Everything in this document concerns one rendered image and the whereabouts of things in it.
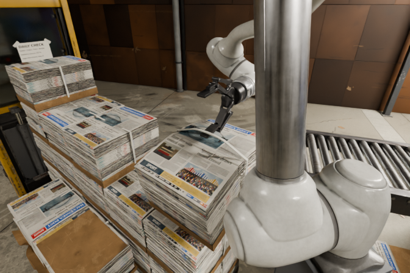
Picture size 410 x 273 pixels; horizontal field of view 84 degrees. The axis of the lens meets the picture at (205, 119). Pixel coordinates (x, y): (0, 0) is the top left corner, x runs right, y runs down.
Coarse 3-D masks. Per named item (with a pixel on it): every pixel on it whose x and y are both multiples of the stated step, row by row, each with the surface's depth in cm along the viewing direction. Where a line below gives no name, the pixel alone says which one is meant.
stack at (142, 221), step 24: (72, 168) 125; (96, 192) 114; (120, 192) 105; (120, 216) 105; (144, 216) 94; (144, 240) 99; (168, 240) 84; (192, 240) 84; (144, 264) 111; (168, 264) 92; (192, 264) 79
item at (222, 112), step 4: (232, 104) 80; (220, 108) 80; (224, 108) 80; (228, 108) 79; (220, 112) 80; (224, 112) 79; (220, 116) 79; (224, 116) 79; (216, 120) 79; (220, 120) 79; (216, 124) 80; (220, 124) 78; (220, 128) 78
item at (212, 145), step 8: (184, 128) 85; (176, 136) 80; (184, 136) 80; (192, 136) 80; (200, 136) 80; (192, 144) 75; (200, 144) 75; (208, 144) 76; (216, 144) 76; (224, 144) 76; (208, 152) 72; (216, 152) 72; (224, 152) 72; (232, 152) 72; (240, 152) 72; (248, 152) 72; (232, 160) 68; (240, 160) 69; (248, 160) 72; (240, 168) 69; (248, 168) 73; (240, 176) 70; (240, 184) 72
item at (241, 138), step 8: (208, 120) 97; (200, 128) 86; (224, 128) 89; (232, 128) 90; (240, 128) 92; (224, 136) 81; (232, 136) 82; (240, 136) 82; (248, 136) 83; (232, 144) 76; (240, 144) 76; (248, 144) 77
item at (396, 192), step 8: (312, 176) 119; (392, 192) 109; (400, 192) 109; (408, 192) 109; (392, 200) 110; (400, 200) 109; (408, 200) 107; (392, 208) 112; (400, 208) 111; (408, 208) 109
